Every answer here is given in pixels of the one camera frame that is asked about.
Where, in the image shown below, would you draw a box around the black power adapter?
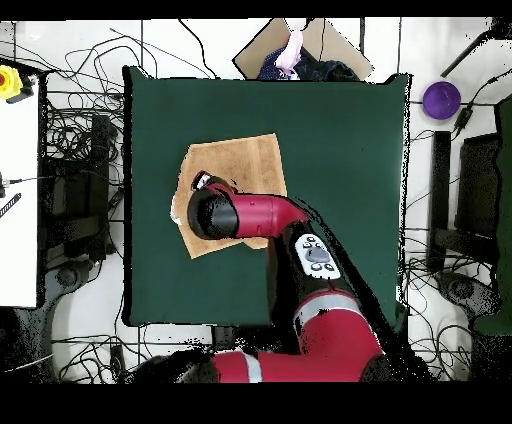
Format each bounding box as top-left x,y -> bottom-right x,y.
453,105 -> 474,133

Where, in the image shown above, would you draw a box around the black upright bar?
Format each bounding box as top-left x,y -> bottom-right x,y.
427,130 -> 452,273

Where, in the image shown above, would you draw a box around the dark blue clothes pile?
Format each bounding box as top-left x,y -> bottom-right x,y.
257,47 -> 361,82

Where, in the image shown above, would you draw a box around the cardboard box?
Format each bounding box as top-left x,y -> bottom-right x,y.
232,17 -> 375,81

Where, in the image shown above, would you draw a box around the green cloth on side table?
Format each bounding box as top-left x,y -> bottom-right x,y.
473,99 -> 512,337

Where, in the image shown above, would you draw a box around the black power strip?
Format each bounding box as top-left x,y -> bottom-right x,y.
109,344 -> 128,383

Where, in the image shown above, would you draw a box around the black equipment stand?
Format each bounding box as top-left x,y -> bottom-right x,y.
37,113 -> 121,261

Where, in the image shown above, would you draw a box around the dark green table cloth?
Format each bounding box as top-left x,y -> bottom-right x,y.
121,65 -> 413,335

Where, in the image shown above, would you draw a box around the pink cloth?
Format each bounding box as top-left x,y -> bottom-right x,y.
274,29 -> 304,77

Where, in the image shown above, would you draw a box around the black flat panel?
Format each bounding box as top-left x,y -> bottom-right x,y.
455,133 -> 501,241

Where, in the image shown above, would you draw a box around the black rod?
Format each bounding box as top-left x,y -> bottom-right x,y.
440,17 -> 512,78

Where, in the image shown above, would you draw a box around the white side table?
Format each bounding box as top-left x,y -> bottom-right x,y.
0,77 -> 41,308

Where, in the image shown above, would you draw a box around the purple bowl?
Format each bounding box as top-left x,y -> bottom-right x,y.
422,80 -> 462,120

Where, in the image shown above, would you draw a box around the black ribbed strap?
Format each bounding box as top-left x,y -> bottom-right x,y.
0,192 -> 22,219

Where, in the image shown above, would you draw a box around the yellow emergency stop button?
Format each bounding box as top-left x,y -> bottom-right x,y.
0,64 -> 24,100

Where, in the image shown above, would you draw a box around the tangle of black cables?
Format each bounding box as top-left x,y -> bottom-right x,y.
39,27 -> 161,169

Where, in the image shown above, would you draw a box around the tan terry towel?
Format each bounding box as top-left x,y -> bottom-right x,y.
169,132 -> 288,260

